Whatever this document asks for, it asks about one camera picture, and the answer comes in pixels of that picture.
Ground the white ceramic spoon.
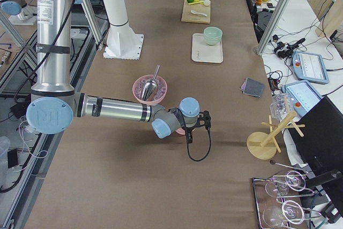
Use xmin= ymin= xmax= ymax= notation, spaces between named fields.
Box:
xmin=190 ymin=10 xmax=208 ymax=17

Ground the large pink ribbed bowl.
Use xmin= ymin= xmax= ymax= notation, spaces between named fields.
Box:
xmin=132 ymin=75 xmax=168 ymax=105

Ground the white onion piece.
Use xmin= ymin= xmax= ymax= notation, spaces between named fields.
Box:
xmin=203 ymin=0 xmax=211 ymax=6

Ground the small pink bowl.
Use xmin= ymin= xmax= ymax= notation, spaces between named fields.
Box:
xmin=175 ymin=128 xmax=185 ymax=135

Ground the wine glass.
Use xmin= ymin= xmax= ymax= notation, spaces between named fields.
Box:
xmin=265 ymin=170 xmax=305 ymax=197
xmin=262 ymin=200 xmax=304 ymax=228

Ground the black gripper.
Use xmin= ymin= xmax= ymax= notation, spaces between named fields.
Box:
xmin=187 ymin=110 xmax=211 ymax=144

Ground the wine glass lower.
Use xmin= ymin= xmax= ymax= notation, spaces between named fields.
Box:
xmin=262 ymin=200 xmax=304 ymax=228

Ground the wine glass upper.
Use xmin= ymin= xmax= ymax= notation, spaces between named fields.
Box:
xmin=265 ymin=170 xmax=305 ymax=197

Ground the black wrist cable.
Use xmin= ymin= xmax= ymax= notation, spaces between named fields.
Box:
xmin=187 ymin=125 xmax=212 ymax=162

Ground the metal ice scoop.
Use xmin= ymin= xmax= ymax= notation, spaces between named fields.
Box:
xmin=140 ymin=65 xmax=160 ymax=101

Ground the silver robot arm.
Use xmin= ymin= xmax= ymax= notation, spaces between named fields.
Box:
xmin=26 ymin=0 xmax=211 ymax=143

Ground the blue teach pendant far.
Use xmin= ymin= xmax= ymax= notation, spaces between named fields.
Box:
xmin=292 ymin=51 xmax=330 ymax=84

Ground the blue teach pendant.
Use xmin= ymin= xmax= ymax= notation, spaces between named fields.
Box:
xmin=292 ymin=51 xmax=330 ymax=84
xmin=281 ymin=80 xmax=323 ymax=117

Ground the wooden cup tree stand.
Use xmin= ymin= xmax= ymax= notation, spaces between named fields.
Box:
xmin=246 ymin=97 xmax=306 ymax=161

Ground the black monitor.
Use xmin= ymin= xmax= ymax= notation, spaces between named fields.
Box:
xmin=289 ymin=95 xmax=343 ymax=187

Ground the aluminium frame post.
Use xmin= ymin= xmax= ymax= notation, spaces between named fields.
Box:
xmin=256 ymin=0 xmax=289 ymax=56

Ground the yellow plastic knife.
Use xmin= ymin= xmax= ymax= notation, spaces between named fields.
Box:
xmin=188 ymin=0 xmax=204 ymax=5

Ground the mint green bowl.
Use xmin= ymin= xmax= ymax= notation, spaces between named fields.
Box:
xmin=203 ymin=26 xmax=223 ymax=46

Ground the white rectangular tray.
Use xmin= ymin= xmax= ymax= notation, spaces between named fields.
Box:
xmin=191 ymin=33 xmax=223 ymax=64

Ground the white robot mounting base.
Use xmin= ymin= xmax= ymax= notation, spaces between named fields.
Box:
xmin=103 ymin=0 xmax=144 ymax=60

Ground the grey folded cloth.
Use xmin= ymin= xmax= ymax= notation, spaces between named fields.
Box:
xmin=241 ymin=78 xmax=265 ymax=98

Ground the bamboo cutting board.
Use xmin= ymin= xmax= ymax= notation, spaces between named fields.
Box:
xmin=181 ymin=0 xmax=211 ymax=24

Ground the blue teach pendant near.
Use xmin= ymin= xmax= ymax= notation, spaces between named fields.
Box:
xmin=281 ymin=80 xmax=323 ymax=117

